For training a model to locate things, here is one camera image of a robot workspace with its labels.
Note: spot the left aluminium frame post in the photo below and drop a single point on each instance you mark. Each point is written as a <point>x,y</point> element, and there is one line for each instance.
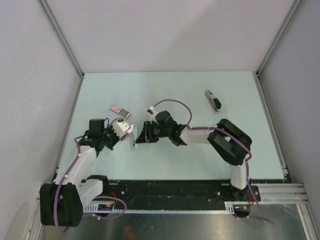
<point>48,13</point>

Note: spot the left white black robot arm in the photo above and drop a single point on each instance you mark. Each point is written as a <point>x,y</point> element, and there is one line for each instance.
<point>62,201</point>

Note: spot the right aluminium frame post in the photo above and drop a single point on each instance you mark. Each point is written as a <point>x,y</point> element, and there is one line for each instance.
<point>280,34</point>

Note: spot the white slotted cable duct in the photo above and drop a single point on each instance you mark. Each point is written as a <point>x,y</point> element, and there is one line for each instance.
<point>92,208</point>

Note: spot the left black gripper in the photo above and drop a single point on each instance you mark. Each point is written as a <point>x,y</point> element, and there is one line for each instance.
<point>116,139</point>

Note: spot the beige black stapler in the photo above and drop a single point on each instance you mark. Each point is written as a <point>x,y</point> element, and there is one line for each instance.
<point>213,101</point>

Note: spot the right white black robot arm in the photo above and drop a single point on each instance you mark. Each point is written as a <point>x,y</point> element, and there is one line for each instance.
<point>231,143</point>

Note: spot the light blue white stapler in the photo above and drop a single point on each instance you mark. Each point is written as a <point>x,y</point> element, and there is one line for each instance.
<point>135,137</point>

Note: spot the red white staple box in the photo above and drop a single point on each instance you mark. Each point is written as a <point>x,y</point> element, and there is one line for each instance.
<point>120,111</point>

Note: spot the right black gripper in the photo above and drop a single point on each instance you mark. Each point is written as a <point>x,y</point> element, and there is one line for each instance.
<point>146,136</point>

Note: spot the aluminium front rail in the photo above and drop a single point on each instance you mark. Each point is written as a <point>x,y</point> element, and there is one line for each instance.
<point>280,192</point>

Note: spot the aluminium frame post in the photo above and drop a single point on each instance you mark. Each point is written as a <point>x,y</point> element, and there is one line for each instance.
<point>280,34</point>
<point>48,13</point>

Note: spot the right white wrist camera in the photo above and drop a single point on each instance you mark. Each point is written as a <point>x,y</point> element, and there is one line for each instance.
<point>152,113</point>

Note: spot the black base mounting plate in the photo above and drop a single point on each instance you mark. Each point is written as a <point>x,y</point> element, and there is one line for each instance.
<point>178,203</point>

